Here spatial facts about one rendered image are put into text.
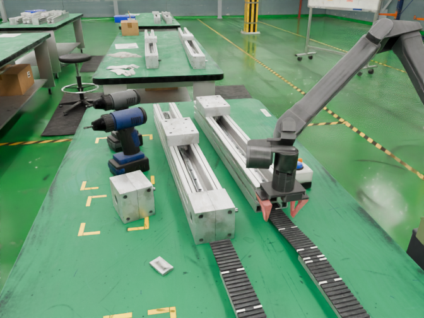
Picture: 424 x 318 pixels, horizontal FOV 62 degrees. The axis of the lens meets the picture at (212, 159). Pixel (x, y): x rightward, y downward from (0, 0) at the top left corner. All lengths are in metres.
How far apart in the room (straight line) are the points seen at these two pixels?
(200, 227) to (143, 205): 0.19
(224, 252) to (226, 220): 0.09
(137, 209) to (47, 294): 0.30
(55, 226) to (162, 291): 0.38
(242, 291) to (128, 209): 0.39
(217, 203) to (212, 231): 0.07
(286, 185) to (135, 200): 0.39
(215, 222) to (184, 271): 0.14
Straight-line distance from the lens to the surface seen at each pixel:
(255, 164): 0.86
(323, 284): 0.79
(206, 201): 0.88
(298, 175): 1.11
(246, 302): 0.73
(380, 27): 1.07
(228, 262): 0.80
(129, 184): 0.97
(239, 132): 1.30
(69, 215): 1.07
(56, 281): 0.88
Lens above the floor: 1.36
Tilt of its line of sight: 27 degrees down
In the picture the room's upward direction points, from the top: straight up
